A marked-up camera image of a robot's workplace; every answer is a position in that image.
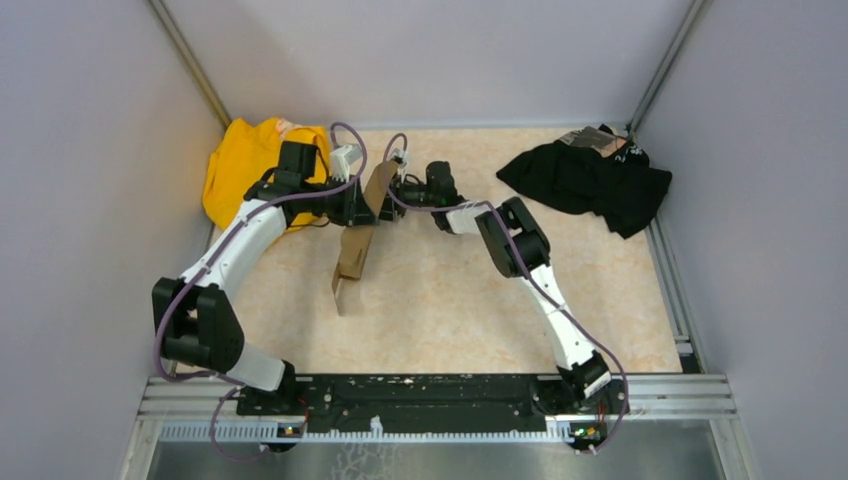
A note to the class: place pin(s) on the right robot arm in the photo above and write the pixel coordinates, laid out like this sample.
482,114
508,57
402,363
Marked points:
518,248

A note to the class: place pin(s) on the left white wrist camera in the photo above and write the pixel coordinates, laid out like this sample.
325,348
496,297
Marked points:
342,159

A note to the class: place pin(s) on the brown cardboard box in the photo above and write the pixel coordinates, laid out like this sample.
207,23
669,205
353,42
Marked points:
355,241

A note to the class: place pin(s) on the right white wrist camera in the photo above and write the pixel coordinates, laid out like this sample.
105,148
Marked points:
399,157

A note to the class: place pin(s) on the black shirt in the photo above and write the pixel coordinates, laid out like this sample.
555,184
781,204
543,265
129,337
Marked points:
622,187

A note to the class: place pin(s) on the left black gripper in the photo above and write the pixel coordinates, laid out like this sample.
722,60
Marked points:
355,209

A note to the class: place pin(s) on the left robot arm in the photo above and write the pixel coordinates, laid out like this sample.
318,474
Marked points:
194,319

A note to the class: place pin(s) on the aluminium frame rail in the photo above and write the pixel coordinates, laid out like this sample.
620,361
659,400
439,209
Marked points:
204,409

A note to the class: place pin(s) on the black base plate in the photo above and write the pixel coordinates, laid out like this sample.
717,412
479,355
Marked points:
428,404

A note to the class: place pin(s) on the yellow shirt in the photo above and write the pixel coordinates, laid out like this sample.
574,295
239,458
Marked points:
245,153

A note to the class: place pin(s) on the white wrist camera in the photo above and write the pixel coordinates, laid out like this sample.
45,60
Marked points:
399,157
342,159

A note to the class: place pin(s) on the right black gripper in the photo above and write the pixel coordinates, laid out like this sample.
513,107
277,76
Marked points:
389,207

